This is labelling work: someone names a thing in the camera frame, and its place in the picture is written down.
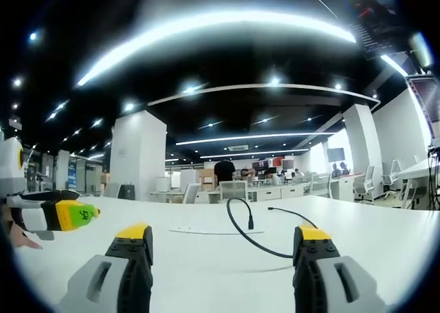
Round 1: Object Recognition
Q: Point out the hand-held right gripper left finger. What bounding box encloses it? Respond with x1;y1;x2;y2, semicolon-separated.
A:
57;222;154;313

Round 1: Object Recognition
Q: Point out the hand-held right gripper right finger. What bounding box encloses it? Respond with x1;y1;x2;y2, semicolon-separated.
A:
291;224;388;313

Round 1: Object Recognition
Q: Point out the black data cable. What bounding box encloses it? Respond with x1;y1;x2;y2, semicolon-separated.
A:
226;197;319;259

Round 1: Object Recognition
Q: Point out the white desk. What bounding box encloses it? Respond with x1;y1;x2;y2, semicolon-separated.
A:
12;195;440;313

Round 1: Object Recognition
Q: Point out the person's left hand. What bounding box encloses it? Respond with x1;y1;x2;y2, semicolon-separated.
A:
0;206;45;250

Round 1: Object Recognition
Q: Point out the dark office chair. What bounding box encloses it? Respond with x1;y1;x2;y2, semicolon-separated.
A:
118;184;137;201

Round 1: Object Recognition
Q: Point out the white office chair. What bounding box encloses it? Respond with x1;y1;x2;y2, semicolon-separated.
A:
381;159;402;199
353;164;376;204
181;183;201;205

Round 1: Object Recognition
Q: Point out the grey mesh office chair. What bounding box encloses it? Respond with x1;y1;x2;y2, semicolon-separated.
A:
219;180;250;203

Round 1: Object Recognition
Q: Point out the stack of cardboard boxes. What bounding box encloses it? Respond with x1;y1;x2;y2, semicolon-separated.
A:
197;168;216;191

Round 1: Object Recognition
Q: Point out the white side table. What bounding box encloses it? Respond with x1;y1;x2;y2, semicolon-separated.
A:
395;157;440;211

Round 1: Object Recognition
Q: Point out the straight ceiling light strip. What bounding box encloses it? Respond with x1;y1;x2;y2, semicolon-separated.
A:
175;131;337;147

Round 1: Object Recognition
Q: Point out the curved ceiling light strip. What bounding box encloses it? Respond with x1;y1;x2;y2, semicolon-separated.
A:
76;10;357;87

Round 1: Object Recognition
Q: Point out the wall-mounted dark monitor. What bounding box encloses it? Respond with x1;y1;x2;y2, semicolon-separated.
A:
327;147;346;163

